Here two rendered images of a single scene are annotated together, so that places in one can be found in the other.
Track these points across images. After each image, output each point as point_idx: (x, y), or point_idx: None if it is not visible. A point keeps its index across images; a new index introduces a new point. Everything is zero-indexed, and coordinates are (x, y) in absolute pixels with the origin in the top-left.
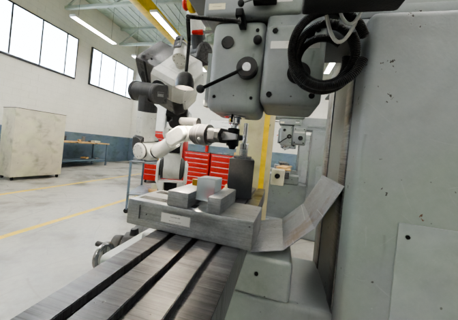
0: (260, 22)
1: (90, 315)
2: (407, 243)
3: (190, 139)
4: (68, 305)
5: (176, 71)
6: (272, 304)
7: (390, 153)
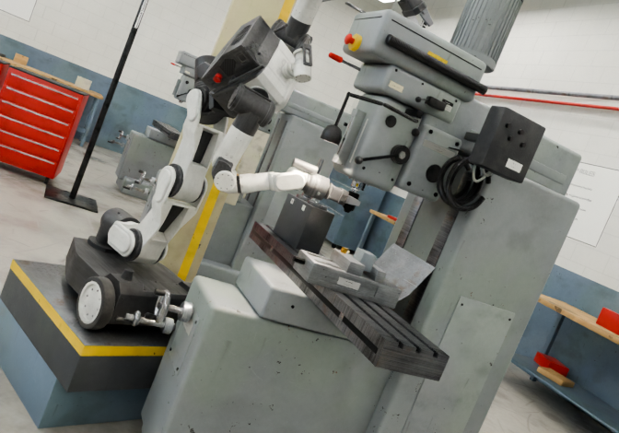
0: None
1: (393, 332)
2: (460, 308)
3: (303, 188)
4: (381, 328)
5: (283, 83)
6: None
7: (471, 254)
